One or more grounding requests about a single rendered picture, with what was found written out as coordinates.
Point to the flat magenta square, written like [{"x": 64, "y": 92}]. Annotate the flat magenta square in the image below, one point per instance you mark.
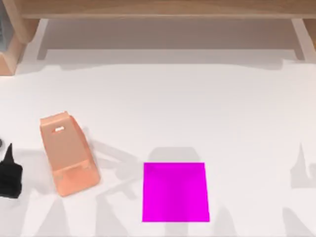
[{"x": 175, "y": 192}]

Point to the salmon phone stand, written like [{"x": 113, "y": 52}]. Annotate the salmon phone stand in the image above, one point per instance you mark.
[{"x": 69, "y": 158}]

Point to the pale wooden shelf unit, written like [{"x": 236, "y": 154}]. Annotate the pale wooden shelf unit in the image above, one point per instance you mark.
[{"x": 158, "y": 10}]

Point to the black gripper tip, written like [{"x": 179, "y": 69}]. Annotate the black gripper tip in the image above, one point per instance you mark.
[{"x": 9, "y": 172}]

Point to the wooden cupboard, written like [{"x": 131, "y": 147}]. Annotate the wooden cupboard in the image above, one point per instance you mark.
[{"x": 11, "y": 37}]

